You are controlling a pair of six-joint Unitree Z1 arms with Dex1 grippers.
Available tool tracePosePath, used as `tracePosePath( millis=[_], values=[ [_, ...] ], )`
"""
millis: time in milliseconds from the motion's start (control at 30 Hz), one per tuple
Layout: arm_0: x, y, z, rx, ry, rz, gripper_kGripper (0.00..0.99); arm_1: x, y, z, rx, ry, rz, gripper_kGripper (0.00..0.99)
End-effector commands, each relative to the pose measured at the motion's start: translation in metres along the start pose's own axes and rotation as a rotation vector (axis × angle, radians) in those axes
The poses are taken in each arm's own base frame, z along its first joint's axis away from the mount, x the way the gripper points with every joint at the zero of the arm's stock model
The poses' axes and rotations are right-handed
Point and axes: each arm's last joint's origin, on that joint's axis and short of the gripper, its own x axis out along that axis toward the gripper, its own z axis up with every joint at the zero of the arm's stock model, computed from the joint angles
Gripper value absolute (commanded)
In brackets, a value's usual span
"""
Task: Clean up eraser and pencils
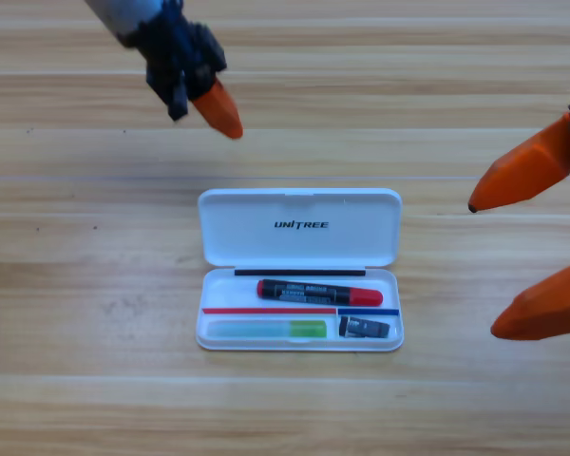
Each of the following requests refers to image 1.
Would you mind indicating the red black marker pen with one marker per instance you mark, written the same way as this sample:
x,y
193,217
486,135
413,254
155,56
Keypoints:
x,y
361,297

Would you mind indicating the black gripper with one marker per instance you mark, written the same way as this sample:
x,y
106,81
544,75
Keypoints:
x,y
176,52

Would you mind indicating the green white highlighter pen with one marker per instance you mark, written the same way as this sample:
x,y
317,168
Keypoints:
x,y
266,329

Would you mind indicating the white Unitree pencil case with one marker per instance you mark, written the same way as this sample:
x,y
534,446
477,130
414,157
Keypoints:
x,y
275,237

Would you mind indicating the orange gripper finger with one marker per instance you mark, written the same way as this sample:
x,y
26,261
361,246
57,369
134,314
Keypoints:
x,y
551,309
527,166

